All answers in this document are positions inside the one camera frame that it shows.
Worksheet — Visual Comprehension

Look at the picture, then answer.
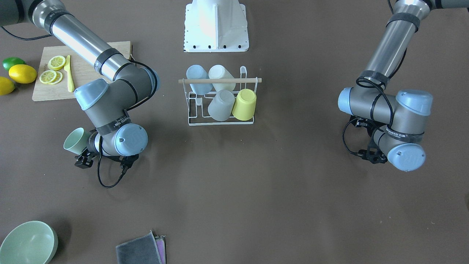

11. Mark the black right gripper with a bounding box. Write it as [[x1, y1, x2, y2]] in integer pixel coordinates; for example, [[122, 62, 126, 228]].
[[75, 132, 139, 169]]

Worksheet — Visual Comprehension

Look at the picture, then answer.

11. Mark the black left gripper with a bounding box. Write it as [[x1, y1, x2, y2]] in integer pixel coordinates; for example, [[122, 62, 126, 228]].
[[353, 116, 388, 164]]

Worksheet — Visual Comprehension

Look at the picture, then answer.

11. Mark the green cup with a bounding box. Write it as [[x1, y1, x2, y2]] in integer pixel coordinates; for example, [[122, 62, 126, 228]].
[[63, 128, 91, 155]]

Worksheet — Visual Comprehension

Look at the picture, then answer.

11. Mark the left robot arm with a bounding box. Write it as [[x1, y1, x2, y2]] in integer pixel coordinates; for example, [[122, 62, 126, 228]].
[[338, 0, 468, 172]]

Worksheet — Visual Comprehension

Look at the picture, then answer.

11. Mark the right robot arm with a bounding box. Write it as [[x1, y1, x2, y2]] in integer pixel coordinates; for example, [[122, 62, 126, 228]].
[[0, 0, 159, 172]]

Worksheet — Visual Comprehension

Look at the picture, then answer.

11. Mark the yellow cup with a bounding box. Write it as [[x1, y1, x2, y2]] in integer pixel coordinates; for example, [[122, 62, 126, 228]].
[[232, 89, 257, 121]]

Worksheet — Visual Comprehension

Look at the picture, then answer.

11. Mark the light blue cup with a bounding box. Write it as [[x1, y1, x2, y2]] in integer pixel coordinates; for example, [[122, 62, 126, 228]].
[[186, 65, 213, 95]]

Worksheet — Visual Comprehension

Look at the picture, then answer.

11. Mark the grey cup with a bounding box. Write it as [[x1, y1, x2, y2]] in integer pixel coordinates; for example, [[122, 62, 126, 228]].
[[208, 90, 235, 121]]

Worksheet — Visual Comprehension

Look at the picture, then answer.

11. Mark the cream cup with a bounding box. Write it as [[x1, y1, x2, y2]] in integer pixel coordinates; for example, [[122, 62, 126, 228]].
[[208, 65, 236, 92]]

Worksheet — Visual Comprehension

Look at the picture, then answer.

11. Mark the yellow plastic knife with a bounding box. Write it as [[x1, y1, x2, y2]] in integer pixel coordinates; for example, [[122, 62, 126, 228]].
[[64, 55, 75, 92]]

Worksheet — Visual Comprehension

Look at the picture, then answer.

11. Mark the lemon slice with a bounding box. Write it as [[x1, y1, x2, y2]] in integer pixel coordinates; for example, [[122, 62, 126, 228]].
[[38, 70, 58, 85], [47, 55, 66, 71], [49, 71, 63, 85]]

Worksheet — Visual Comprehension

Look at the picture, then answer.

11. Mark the bamboo cutting board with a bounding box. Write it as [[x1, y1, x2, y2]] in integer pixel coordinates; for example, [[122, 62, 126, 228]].
[[32, 46, 111, 101]]

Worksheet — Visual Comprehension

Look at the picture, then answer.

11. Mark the green bowl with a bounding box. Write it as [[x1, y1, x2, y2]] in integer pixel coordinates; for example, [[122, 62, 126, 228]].
[[0, 221, 58, 264]]

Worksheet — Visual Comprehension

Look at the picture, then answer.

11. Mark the yellow lemon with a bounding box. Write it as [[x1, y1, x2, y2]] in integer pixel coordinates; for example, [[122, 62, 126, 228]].
[[0, 76, 15, 96], [8, 65, 37, 84]]

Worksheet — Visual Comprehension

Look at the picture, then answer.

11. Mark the grey folded cloth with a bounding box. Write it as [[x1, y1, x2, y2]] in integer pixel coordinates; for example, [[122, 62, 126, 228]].
[[116, 232, 160, 264]]

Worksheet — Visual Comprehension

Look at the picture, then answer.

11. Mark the pink cloth under grey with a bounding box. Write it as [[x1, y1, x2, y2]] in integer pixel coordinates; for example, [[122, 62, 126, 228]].
[[155, 235, 166, 264]]

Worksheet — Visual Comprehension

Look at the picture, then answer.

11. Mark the green lime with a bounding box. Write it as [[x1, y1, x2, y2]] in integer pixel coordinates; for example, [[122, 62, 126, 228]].
[[2, 57, 26, 71]]

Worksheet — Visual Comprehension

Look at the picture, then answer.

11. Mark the white wire cup rack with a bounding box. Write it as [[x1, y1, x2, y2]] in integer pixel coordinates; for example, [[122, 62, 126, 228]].
[[178, 65, 262, 127]]

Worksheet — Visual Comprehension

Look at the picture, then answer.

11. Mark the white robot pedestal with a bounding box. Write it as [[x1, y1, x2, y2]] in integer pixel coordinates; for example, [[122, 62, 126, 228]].
[[183, 0, 250, 52]]

